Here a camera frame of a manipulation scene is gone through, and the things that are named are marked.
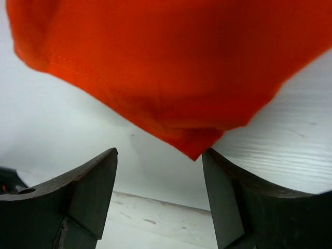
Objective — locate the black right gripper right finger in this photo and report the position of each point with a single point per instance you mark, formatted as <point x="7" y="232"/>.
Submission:
<point x="251" y="212"/>

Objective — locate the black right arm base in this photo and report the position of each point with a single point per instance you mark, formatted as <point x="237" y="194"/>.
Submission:
<point x="10" y="182"/>

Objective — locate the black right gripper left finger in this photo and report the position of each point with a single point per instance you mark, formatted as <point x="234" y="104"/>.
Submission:
<point x="68" y="211"/>

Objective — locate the orange t shirt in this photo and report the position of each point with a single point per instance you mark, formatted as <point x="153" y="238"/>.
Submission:
<point x="184" y="71"/>

